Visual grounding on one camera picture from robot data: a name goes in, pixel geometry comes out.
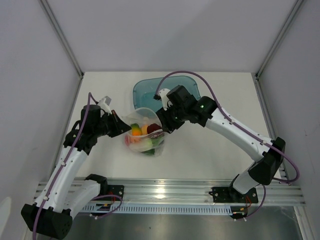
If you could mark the orange green mango toy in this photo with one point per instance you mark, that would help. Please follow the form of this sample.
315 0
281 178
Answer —
136 130

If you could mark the dark red apple toy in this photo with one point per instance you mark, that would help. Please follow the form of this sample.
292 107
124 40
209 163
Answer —
153 127

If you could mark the aluminium mounting rail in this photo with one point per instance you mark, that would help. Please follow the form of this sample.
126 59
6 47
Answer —
196 192

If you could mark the red tomato toy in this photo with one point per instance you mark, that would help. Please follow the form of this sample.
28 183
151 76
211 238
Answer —
129 141

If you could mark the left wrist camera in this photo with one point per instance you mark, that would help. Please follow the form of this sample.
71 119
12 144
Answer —
104 104

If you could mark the teal plastic tray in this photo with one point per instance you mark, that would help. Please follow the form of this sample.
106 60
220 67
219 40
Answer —
144 91

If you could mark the green leaf toy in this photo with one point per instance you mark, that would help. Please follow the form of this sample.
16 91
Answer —
156 141

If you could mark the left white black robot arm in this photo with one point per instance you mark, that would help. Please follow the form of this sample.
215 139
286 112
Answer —
54 210

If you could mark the white slotted cable duct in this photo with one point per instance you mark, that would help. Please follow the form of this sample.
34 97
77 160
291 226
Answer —
132 208

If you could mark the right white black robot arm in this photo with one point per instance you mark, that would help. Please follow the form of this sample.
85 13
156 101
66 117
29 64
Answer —
266 153

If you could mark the orange peach toy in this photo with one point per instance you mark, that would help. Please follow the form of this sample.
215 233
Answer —
144 129

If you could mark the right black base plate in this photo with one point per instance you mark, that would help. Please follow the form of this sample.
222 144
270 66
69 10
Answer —
225 194

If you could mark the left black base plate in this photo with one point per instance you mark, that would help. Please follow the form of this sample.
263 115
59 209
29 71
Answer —
111 193

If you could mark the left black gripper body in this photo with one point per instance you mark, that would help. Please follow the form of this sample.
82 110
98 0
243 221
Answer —
106 126

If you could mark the green lime toy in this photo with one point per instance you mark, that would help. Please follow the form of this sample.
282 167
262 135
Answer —
150 152

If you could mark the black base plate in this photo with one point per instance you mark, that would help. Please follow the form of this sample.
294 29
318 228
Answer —
111 193
225 194

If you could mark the clear zip top bag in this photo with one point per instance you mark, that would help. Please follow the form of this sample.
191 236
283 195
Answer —
145 116

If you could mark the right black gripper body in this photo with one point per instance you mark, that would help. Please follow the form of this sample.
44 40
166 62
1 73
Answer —
172 118

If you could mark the white radish toy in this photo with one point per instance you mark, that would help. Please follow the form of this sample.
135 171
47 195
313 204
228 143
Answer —
143 145

